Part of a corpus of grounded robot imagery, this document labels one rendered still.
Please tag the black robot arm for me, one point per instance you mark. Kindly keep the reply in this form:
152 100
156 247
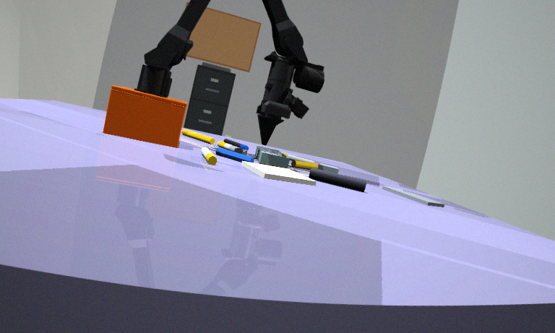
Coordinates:
155 78

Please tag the blue stylus with white tip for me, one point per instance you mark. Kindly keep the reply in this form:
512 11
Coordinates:
232 155

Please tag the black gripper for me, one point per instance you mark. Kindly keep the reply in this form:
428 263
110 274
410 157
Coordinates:
272 108

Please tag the black cylinder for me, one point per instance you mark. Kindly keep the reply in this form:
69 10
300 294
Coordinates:
336 179

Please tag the grey marker with blue cap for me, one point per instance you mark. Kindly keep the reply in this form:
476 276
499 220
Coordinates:
236 144

